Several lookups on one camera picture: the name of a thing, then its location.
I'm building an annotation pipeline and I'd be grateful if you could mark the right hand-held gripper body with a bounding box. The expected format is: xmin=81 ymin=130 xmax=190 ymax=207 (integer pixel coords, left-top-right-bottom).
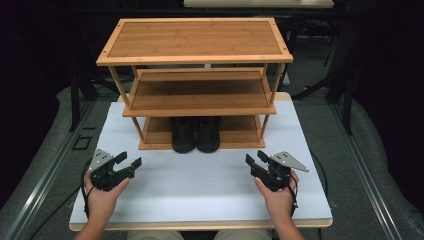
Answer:
xmin=258 ymin=150 xmax=310 ymax=193

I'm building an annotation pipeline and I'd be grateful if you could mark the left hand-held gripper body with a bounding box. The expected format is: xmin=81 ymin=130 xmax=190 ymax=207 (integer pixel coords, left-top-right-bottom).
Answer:
xmin=87 ymin=148 xmax=132 ymax=193

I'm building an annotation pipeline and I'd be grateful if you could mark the black boot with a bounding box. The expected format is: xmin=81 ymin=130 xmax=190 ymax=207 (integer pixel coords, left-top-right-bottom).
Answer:
xmin=195 ymin=116 xmax=222 ymax=154
xmin=170 ymin=116 xmax=197 ymax=155

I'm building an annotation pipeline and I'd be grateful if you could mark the wooden shoe rack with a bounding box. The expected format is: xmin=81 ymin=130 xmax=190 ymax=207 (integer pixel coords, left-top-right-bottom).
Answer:
xmin=96 ymin=17 xmax=295 ymax=151

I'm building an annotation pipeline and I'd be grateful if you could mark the person's left hand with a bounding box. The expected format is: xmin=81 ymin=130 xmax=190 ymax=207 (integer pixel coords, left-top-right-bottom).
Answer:
xmin=83 ymin=171 xmax=132 ymax=219

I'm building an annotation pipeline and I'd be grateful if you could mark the person's right hand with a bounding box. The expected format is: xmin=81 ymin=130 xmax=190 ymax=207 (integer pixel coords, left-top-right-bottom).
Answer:
xmin=254 ymin=169 xmax=300 ymax=221

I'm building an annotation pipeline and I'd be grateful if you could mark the black metal stand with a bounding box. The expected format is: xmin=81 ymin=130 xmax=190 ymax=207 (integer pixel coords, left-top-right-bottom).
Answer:
xmin=68 ymin=29 xmax=118 ymax=132
xmin=291 ymin=29 xmax=355 ymax=136

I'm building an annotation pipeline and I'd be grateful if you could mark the person's left leg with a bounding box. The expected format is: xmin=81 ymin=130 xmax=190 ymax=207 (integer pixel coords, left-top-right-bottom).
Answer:
xmin=125 ymin=229 xmax=185 ymax=240

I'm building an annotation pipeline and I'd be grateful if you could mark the person's leg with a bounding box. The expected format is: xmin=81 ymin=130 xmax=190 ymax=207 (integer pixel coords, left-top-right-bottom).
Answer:
xmin=125 ymin=229 xmax=185 ymax=240
xmin=213 ymin=228 xmax=274 ymax=240

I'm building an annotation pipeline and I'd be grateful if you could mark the person's right leg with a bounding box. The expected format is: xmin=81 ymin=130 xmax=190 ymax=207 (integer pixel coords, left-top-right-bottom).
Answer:
xmin=213 ymin=228 xmax=274 ymax=240

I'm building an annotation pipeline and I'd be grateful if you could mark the black cable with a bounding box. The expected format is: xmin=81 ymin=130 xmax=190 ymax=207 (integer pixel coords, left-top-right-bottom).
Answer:
xmin=29 ymin=159 xmax=94 ymax=240
xmin=286 ymin=150 xmax=330 ymax=218

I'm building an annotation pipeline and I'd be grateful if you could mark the metal floor rail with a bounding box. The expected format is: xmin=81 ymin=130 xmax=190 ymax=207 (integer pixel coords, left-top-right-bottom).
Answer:
xmin=328 ymin=101 xmax=406 ymax=240
xmin=3 ymin=99 xmax=98 ymax=240

